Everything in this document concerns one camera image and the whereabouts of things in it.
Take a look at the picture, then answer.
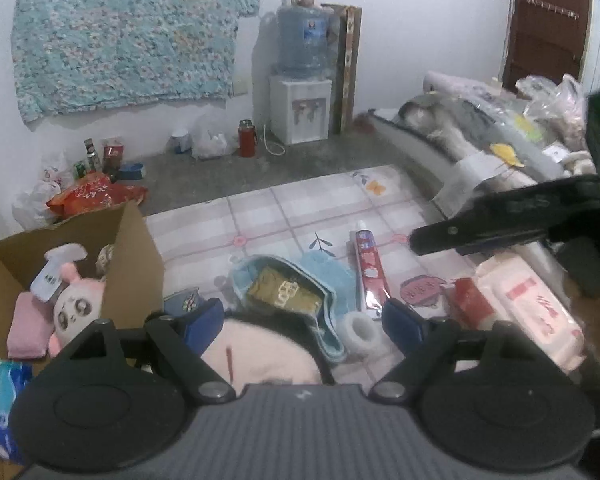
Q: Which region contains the pink wet wipes pack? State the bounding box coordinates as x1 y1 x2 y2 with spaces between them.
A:
472 252 586 373

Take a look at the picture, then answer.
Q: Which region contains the gold foil packet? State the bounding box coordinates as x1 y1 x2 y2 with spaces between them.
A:
246 266 326 313

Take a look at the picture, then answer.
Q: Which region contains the white paper label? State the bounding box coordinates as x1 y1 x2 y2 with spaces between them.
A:
437 152 506 216

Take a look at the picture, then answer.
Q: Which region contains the brown cardboard box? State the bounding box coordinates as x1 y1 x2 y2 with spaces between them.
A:
0 200 165 480

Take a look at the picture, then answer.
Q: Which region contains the white water dispenser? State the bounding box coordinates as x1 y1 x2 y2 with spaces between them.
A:
269 74 331 146

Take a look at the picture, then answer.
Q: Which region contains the folded patterned board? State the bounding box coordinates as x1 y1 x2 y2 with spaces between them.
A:
321 2 363 136

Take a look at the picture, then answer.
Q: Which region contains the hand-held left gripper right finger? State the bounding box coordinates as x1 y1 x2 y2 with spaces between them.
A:
371 298 546 403

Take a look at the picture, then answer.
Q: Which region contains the pink sponge pad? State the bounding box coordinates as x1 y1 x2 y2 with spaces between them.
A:
7 292 56 360

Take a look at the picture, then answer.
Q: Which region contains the grey blanket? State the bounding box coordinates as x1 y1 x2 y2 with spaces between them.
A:
397 92 556 181

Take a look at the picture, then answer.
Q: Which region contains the blue water jug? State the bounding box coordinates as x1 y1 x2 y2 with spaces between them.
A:
276 2 333 80

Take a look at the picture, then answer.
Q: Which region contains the white dispenser cable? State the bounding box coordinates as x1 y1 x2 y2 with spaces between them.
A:
262 125 286 157

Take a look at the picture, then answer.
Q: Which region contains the red thermos flask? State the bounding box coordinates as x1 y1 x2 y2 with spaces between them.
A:
238 119 257 158

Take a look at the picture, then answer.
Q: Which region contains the clear plastic bag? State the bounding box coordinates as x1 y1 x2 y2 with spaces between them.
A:
190 115 238 160

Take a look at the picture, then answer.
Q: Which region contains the white tape roll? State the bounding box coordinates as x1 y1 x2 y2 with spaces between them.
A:
336 310 381 356

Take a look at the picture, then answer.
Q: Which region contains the floral teal wall cloth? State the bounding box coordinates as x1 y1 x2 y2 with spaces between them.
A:
11 0 260 125

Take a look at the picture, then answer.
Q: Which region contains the black-haired doll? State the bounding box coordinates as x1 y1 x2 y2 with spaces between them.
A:
200 310 331 386

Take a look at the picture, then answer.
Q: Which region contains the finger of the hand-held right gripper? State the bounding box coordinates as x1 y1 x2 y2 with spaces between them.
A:
410 175 600 256

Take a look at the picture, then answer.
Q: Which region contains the red snack bag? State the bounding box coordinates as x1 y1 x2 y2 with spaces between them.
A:
46 172 148 218

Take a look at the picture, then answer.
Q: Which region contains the light blue cloth pouch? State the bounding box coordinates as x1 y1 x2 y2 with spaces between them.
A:
229 250 357 365

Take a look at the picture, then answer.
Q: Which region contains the white fluffy blanket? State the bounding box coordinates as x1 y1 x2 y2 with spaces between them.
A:
422 70 596 196

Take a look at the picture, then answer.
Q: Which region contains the pile of clear plastic bags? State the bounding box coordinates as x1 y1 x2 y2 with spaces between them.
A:
515 74 588 151

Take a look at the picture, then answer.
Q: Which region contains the blue wet wipes pack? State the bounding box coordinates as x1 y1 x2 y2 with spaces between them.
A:
0 357 33 461

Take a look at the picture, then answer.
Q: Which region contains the brown wooden door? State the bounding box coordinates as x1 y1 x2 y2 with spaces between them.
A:
502 0 593 93

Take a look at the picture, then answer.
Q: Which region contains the yellow tag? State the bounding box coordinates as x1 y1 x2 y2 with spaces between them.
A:
490 142 526 168

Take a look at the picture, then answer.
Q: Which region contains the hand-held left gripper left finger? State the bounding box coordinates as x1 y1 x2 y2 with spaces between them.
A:
55 298 235 403

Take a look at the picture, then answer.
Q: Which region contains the pink round plush toy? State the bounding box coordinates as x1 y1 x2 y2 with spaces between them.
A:
47 262 108 356

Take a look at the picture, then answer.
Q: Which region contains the small white printed pack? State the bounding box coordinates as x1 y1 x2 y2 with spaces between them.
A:
30 242 88 303

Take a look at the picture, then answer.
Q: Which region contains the red toothpaste tube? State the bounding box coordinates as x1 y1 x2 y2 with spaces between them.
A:
349 220 392 320

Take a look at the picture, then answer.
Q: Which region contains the grey-green scrunchie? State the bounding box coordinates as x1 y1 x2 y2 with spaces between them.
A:
96 244 117 276

